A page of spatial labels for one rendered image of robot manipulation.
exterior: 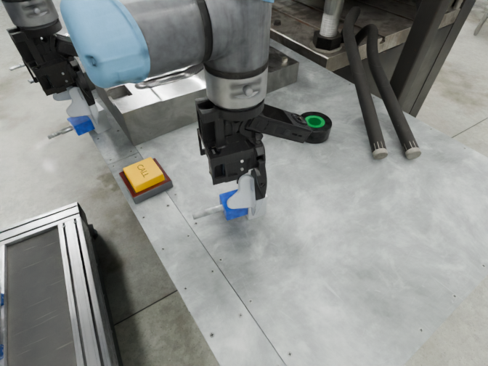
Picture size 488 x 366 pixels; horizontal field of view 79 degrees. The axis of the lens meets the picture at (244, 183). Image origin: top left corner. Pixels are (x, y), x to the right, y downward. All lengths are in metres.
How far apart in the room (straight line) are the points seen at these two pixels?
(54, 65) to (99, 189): 1.20
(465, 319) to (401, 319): 1.07
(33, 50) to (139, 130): 0.23
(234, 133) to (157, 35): 0.18
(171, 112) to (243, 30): 0.44
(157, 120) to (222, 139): 0.34
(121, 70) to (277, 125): 0.22
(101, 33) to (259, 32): 0.15
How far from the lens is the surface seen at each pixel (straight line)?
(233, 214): 0.53
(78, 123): 0.79
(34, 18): 0.68
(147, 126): 0.72
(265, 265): 0.51
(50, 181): 2.02
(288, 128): 0.43
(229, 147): 0.41
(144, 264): 1.47
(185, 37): 0.29
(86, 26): 0.28
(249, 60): 0.33
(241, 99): 0.35
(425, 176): 0.73
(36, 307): 1.32
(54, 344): 1.23
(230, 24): 0.31
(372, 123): 0.74
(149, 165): 0.62
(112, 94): 0.79
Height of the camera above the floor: 1.25
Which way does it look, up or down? 48 degrees down
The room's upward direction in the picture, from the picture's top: straight up
